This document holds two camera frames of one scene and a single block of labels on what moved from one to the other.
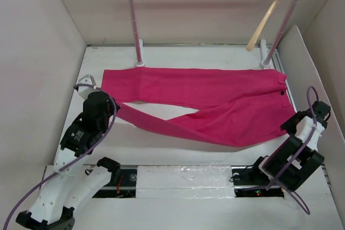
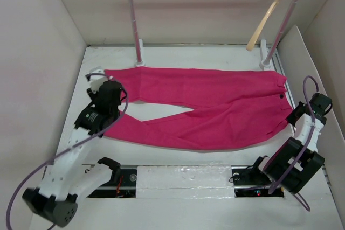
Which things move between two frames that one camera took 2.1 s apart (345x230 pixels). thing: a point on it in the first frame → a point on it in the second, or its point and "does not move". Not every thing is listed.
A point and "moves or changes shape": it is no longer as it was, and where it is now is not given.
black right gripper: (287, 124) → (290, 118)
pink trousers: (235, 106) moves or changes shape
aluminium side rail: (279, 65) does not move
